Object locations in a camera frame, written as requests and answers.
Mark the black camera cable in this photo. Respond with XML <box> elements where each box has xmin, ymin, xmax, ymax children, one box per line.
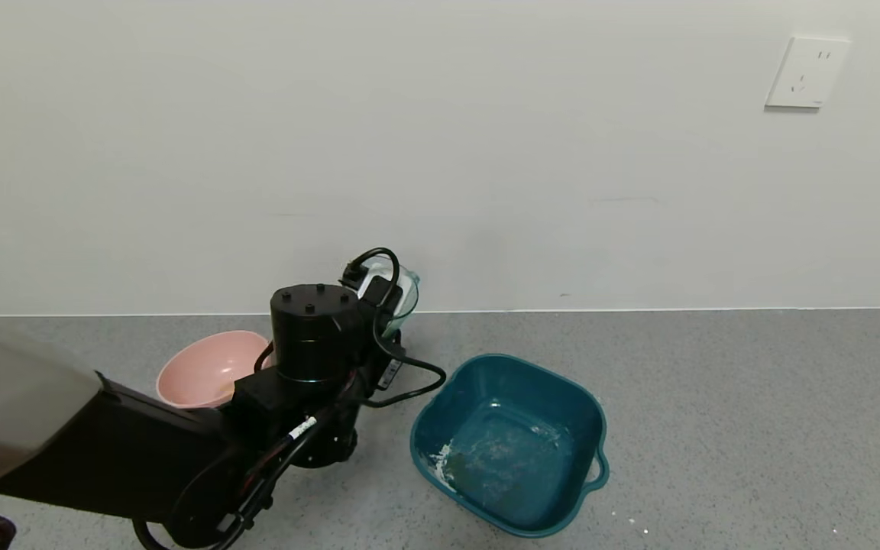
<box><xmin>343</xmin><ymin>247</ymin><xmax>447</xmax><ymax>409</ymax></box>

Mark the pink plastic bowl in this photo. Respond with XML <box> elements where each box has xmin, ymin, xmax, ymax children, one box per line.
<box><xmin>156</xmin><ymin>330</ymin><xmax>277</xmax><ymax>409</ymax></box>

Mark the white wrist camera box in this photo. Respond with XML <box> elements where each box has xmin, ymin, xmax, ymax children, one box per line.
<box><xmin>356</xmin><ymin>262</ymin><xmax>403</xmax><ymax>306</ymax></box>

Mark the teal square plastic basin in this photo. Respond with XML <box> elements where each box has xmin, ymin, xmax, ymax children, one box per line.
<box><xmin>409</xmin><ymin>353</ymin><xmax>609</xmax><ymax>537</ymax></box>

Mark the clear ribbed cup with handle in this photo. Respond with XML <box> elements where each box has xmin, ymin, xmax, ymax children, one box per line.
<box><xmin>379</xmin><ymin>264</ymin><xmax>421</xmax><ymax>338</ymax></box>

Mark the white wall socket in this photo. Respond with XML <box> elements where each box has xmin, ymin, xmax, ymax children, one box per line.
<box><xmin>765</xmin><ymin>37</ymin><xmax>851</xmax><ymax>109</ymax></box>

